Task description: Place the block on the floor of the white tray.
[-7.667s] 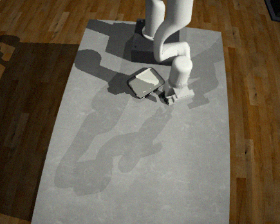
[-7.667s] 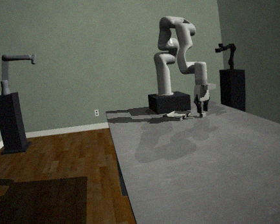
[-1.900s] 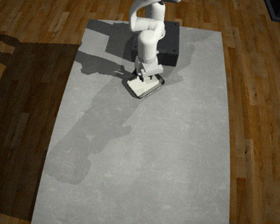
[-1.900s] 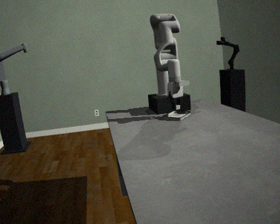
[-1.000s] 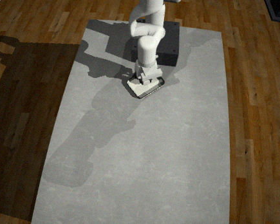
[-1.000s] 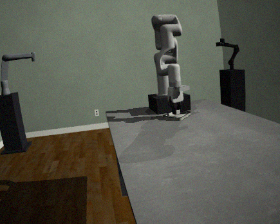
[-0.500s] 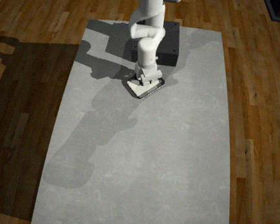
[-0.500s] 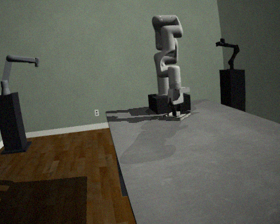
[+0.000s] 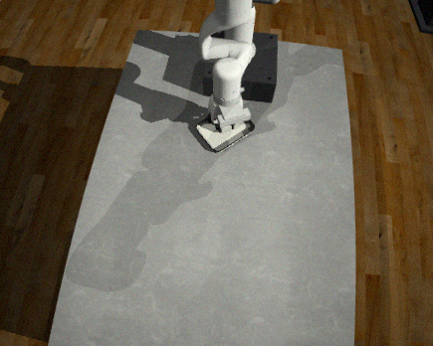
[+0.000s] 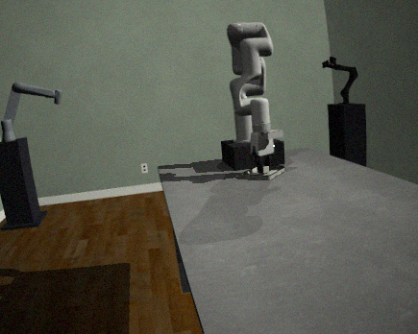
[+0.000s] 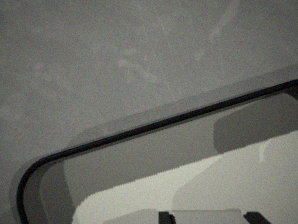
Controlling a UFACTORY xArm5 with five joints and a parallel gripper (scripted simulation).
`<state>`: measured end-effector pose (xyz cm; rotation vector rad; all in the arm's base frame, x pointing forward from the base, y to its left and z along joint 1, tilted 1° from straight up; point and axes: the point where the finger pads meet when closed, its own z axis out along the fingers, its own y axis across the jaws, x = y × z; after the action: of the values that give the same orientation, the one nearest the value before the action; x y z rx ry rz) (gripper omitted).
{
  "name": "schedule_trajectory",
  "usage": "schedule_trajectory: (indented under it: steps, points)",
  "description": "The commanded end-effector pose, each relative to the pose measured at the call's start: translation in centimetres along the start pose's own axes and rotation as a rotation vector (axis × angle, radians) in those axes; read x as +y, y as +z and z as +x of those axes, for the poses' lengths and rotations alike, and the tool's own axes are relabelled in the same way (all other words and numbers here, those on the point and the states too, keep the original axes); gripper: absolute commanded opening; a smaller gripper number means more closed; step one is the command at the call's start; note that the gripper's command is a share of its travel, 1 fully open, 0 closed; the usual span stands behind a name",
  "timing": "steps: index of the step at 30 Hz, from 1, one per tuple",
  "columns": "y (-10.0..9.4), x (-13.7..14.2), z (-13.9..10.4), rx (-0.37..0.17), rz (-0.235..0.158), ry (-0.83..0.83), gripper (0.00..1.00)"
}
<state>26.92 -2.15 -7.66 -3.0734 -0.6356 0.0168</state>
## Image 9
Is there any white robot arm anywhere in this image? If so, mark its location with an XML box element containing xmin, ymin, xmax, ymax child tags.
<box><xmin>199</xmin><ymin>0</ymin><xmax>280</xmax><ymax>127</ymax></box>

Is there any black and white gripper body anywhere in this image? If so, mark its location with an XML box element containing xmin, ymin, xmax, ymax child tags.
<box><xmin>208</xmin><ymin>94</ymin><xmax>243</xmax><ymax>123</ymax></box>

